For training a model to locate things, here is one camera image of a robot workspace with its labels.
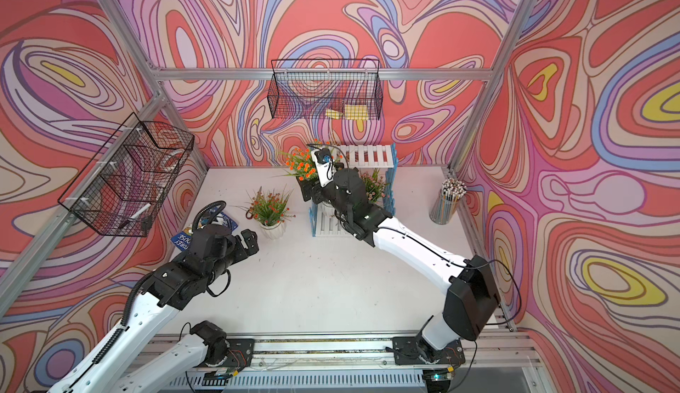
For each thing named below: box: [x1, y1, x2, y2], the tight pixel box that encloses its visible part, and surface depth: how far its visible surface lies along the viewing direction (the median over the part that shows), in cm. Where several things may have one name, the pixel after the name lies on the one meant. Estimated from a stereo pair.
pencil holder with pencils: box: [429, 177, 468, 226], surface depth 92 cm
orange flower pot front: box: [272, 146, 344, 190], surface depth 64 cm
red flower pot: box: [238, 184, 296, 240], surface depth 93 cm
